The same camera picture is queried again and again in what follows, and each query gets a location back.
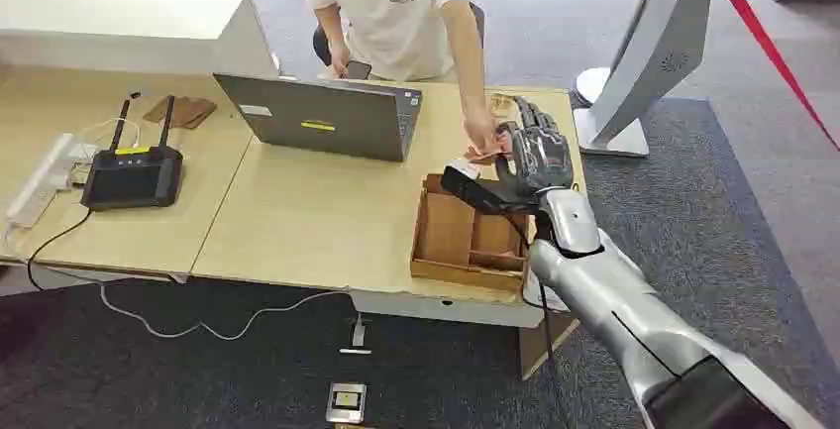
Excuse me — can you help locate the wooden card box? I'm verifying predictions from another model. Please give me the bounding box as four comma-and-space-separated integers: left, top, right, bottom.
409, 172, 533, 294

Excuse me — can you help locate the person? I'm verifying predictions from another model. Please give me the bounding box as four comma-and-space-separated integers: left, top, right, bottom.
302, 0, 514, 160

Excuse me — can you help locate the small silver floor device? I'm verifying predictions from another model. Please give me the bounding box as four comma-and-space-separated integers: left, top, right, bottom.
324, 381, 368, 426

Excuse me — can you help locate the white cabinet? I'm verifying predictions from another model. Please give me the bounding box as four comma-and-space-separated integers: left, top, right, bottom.
0, 0, 282, 79

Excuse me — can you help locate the pink card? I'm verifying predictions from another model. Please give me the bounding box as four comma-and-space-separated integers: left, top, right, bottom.
466, 134, 514, 165

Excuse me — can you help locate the brown leather wallet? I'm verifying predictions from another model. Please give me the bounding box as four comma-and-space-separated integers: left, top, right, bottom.
143, 94, 219, 131

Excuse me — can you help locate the white desk frame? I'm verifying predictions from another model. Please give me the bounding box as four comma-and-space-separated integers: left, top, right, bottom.
349, 289, 528, 330

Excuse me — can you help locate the grey laptop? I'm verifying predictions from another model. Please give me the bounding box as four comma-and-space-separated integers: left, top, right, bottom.
213, 71, 424, 164

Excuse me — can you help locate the white cable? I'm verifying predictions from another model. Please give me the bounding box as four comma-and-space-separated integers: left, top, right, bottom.
98, 283, 357, 343

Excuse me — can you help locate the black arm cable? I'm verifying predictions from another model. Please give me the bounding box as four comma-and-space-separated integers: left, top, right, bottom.
501, 212, 573, 429

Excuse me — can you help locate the cards stack on desk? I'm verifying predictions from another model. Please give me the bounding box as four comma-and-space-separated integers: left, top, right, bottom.
487, 92, 521, 120

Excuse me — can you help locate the black controller with antennas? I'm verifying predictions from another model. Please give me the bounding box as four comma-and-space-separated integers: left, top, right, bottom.
79, 91, 185, 213

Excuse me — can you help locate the person's right hand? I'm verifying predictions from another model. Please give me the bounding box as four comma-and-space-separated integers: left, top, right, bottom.
327, 40, 354, 80

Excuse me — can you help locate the white power strip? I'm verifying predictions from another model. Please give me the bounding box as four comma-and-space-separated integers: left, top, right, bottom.
5, 132, 78, 230

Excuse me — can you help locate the white plug adapter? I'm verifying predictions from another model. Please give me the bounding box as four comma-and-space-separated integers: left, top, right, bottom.
338, 312, 373, 357

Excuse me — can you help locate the red barrier tape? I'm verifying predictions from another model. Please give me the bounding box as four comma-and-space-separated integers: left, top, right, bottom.
712, 0, 840, 153

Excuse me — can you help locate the person's left hand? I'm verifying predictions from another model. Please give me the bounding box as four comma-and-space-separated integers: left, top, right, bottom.
462, 110, 514, 159

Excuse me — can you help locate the white kiosk stand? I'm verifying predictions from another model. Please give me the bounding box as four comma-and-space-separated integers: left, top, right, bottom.
572, 0, 805, 159

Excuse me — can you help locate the brown desk side panel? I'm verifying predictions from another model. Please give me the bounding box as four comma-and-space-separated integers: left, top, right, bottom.
518, 310, 581, 382

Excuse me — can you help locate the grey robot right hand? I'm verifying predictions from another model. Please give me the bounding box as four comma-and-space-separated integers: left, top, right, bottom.
493, 95, 577, 203

